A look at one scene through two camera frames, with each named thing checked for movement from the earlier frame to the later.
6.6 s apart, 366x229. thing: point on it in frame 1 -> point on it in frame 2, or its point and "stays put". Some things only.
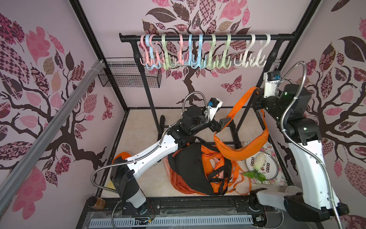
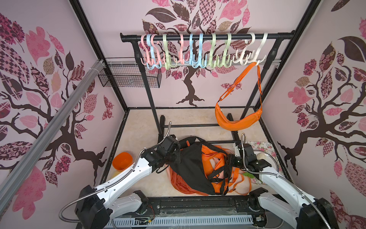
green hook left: (167, 64) stays put
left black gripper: (219, 125) -> (177, 151)
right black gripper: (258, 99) -> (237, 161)
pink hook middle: (180, 60) stays put
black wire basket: (127, 75) stays put
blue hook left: (151, 54) stays put
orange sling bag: (234, 151) -> (222, 117)
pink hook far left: (146, 52) stays put
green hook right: (227, 63) stays put
